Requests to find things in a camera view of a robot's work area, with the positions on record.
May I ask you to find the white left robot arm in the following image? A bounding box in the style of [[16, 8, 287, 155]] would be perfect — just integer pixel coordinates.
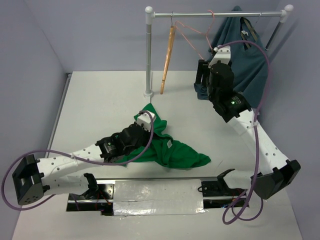
[[12, 122, 154, 206]]

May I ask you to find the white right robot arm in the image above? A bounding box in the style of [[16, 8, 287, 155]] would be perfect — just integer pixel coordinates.
[[195, 59, 301, 200]]

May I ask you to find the dark hanger with teal shirt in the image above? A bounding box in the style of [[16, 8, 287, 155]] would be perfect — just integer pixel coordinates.
[[239, 17, 261, 46]]

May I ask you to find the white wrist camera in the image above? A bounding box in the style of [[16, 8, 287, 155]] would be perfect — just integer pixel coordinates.
[[135, 110, 157, 132], [208, 45, 231, 68]]

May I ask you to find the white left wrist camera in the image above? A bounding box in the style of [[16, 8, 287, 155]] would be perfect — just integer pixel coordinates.
[[135, 110, 157, 132]]

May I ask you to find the green t shirt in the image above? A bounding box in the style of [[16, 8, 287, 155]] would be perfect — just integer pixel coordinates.
[[134, 103, 211, 169]]

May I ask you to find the white metal clothes rack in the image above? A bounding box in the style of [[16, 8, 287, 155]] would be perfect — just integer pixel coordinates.
[[143, 0, 295, 97]]

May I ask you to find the teal t shirt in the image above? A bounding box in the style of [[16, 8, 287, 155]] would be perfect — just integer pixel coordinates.
[[193, 5, 270, 109]]

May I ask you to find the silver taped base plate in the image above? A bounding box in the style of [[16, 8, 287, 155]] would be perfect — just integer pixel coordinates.
[[66, 177, 243, 217]]

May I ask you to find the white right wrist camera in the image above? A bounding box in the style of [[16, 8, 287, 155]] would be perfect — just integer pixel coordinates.
[[208, 45, 231, 68]]

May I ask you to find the wooden hanger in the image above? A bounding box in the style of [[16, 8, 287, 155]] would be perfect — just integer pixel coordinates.
[[160, 13, 176, 95]]

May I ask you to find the pink wire hanger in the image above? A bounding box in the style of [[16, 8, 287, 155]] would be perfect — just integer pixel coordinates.
[[174, 9, 216, 60]]

